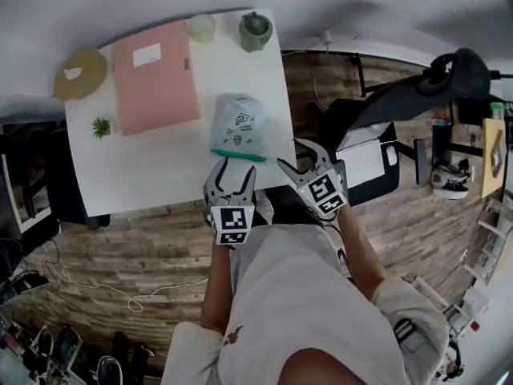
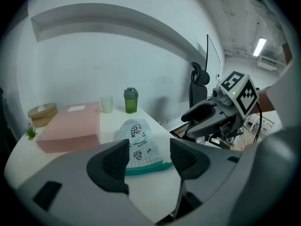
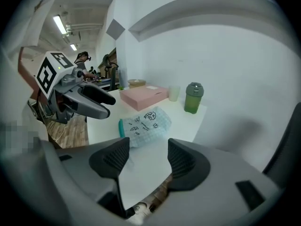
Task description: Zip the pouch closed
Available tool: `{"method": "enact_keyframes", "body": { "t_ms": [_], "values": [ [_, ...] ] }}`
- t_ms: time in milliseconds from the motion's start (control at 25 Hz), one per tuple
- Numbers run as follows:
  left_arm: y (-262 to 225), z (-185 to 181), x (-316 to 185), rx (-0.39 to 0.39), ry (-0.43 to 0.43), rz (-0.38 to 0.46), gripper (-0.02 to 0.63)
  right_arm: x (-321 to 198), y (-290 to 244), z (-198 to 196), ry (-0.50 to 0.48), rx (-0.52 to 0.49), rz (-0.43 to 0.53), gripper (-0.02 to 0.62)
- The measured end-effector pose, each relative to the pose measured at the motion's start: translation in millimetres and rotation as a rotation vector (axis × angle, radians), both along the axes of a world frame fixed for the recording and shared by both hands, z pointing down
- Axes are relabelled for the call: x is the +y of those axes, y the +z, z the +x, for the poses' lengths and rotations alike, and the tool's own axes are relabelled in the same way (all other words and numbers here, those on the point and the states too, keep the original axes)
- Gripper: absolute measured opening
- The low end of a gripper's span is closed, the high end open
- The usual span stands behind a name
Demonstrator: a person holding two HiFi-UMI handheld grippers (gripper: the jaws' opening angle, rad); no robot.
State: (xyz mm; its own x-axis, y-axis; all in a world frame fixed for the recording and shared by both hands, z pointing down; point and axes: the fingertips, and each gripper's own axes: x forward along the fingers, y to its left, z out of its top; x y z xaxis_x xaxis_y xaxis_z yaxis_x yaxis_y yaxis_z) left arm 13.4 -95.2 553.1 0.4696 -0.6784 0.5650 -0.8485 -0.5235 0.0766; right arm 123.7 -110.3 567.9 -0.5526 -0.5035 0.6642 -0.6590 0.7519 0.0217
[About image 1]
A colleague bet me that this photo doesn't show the white floor cable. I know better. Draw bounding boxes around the white floor cable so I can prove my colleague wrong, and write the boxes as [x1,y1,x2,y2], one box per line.
[38,254,210,313]

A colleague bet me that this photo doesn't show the black office chair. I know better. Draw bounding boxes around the black office chair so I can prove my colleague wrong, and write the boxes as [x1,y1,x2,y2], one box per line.
[316,47,493,208]

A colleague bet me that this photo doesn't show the person's black trousers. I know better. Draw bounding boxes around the person's black trousers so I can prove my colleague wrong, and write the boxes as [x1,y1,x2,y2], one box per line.
[256,185,326,232]

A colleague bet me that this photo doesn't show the small potted green plant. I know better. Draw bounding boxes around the small potted green plant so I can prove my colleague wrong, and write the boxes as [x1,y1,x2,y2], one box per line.
[91,117,114,140]

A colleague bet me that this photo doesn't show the person's white t-shirt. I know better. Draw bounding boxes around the person's white t-shirt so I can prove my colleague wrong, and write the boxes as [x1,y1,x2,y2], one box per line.
[160,222,450,385]

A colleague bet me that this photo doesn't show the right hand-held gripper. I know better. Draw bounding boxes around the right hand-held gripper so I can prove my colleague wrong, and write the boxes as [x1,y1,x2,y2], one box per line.
[276,137,350,221]

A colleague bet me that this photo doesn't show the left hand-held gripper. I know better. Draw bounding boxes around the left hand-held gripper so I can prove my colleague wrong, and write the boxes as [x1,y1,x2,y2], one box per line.
[202,156,258,247]

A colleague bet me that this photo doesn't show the translucent plastic cup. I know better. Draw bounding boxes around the translucent plastic cup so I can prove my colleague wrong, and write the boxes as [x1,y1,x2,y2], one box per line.
[188,13,216,44]

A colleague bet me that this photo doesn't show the person's right forearm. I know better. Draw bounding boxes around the person's right forearm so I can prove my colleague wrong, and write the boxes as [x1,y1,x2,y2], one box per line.
[338,205,388,302]

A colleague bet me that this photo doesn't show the person's face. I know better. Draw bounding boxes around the person's face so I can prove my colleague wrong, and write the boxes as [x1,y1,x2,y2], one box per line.
[280,346,410,385]

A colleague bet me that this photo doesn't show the person's left forearm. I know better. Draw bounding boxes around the person's left forearm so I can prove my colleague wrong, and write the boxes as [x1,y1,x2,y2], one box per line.
[199,242,238,336]

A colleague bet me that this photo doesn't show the green lidded bottle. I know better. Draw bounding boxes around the green lidded bottle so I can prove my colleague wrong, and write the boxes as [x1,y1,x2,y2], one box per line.
[239,10,274,54]

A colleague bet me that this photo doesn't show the white printed pouch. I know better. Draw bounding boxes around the white printed pouch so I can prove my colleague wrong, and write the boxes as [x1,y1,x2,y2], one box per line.
[209,92,268,164]

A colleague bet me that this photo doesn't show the white shelf rack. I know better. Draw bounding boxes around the white shelf rack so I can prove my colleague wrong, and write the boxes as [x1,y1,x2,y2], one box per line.
[460,190,513,336]

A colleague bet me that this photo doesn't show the round tan box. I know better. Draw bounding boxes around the round tan box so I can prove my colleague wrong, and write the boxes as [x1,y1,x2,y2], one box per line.
[53,48,108,102]

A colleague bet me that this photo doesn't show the silver laptop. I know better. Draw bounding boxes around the silver laptop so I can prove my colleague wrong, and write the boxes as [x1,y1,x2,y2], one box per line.
[335,120,397,184]

